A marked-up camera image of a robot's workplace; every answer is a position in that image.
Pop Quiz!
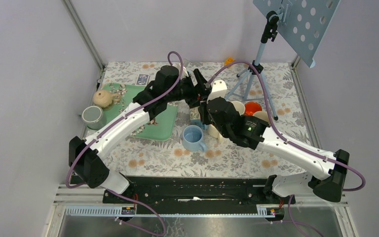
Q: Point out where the small beige cup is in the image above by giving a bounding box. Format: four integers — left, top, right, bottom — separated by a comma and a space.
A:
189, 107, 200, 120

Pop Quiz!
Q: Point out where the beige teapot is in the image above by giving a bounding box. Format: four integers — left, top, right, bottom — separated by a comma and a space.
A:
92, 90, 121, 109

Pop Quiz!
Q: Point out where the light blue upside-down mug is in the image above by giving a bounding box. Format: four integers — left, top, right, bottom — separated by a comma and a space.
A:
182, 125, 208, 152

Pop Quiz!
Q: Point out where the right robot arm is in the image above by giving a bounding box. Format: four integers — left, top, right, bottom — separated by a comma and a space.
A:
198, 97, 349, 203

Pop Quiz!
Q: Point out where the small dark card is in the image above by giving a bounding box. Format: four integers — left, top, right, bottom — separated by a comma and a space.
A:
136, 74, 150, 86

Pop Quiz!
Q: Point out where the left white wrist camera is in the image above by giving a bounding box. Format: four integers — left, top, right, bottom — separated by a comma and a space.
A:
175, 64, 189, 79

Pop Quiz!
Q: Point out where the cream upside-down mug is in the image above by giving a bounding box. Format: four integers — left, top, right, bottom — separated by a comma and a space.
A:
207, 124, 224, 144

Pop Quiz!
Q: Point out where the perforated grey panel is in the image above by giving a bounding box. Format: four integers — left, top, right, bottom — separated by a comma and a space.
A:
253, 0, 340, 68

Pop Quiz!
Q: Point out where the blue mug yellow inside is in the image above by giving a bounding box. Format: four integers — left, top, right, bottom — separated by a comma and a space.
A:
190, 120, 208, 130

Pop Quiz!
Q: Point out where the grey metal cup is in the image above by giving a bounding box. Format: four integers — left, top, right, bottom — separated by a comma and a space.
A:
81, 106, 107, 130

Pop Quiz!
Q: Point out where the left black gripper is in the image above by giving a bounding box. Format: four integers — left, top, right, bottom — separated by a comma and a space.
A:
165, 68, 211, 107

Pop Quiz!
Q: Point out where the orange toy block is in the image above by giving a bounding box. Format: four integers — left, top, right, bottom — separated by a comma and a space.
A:
224, 57, 234, 66

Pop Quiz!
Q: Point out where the floral table cloth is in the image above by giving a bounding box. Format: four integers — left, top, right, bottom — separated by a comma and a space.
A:
102, 62, 311, 178

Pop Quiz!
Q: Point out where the orange mug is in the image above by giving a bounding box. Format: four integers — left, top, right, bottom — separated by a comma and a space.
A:
244, 101, 262, 116

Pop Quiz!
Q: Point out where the tall beige cup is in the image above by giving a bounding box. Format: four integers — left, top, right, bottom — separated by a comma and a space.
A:
253, 111, 270, 124

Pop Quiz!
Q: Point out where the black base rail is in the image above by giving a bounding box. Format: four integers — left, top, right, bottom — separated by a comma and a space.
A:
103, 175, 297, 217

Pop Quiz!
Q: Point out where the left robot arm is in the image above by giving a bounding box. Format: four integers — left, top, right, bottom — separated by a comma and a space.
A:
66, 65, 212, 203

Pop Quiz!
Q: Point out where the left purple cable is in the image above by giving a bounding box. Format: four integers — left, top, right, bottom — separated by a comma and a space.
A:
65, 51, 184, 237

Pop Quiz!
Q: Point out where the green plastic tray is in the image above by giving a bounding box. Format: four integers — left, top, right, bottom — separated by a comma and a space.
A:
103, 83, 178, 141

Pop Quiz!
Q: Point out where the light blue tripod stand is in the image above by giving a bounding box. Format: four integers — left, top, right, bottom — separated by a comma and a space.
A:
225, 11, 280, 120

